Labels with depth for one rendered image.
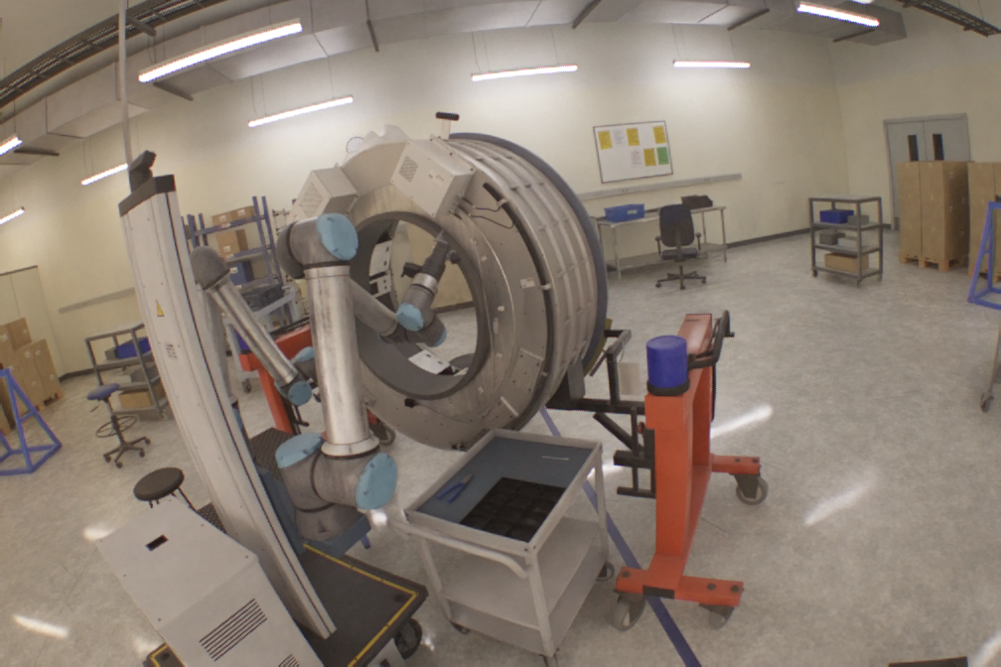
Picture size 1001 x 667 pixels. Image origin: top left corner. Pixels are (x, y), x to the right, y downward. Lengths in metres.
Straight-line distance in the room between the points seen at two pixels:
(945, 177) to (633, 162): 4.84
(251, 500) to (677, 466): 1.25
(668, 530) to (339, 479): 1.10
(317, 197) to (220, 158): 5.89
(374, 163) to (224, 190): 5.93
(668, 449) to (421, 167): 1.25
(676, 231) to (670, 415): 4.91
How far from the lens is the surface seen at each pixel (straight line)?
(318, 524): 1.38
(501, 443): 1.82
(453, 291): 6.70
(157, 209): 1.22
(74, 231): 9.63
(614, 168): 7.73
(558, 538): 1.88
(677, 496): 1.63
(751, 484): 2.36
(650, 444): 1.59
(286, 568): 1.52
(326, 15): 5.15
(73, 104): 6.45
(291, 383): 1.74
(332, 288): 1.12
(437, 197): 1.66
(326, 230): 1.11
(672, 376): 1.31
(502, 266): 1.70
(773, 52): 10.17
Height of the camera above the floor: 1.57
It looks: 12 degrees down
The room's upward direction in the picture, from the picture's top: 10 degrees counter-clockwise
